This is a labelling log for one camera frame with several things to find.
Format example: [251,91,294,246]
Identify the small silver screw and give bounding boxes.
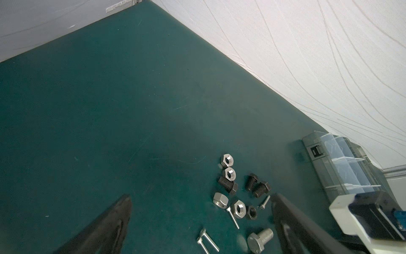
[259,195,270,210]

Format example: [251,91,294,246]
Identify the silver hex nut top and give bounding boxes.
[221,153,234,168]

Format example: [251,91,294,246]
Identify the large silver hex nut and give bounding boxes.
[231,200,246,219]

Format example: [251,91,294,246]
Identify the black bolt pair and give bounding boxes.
[245,173,259,192]
[253,182,271,198]

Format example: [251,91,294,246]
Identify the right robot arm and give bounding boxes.
[329,191,406,254]

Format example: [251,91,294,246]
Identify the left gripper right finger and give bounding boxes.
[271,193,352,254]

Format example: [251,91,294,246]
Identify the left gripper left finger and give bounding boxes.
[54,194,132,254]

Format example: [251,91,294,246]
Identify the black bolt left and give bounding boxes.
[217,176,239,195]

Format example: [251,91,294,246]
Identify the thin silver screw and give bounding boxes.
[226,206,240,230]

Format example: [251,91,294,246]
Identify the black nut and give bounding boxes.
[246,205,258,220]

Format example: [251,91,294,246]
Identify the clear compartment organizer box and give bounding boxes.
[302,131,394,203]

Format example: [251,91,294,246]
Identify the large silver hex bolt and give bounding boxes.
[247,228,274,254]

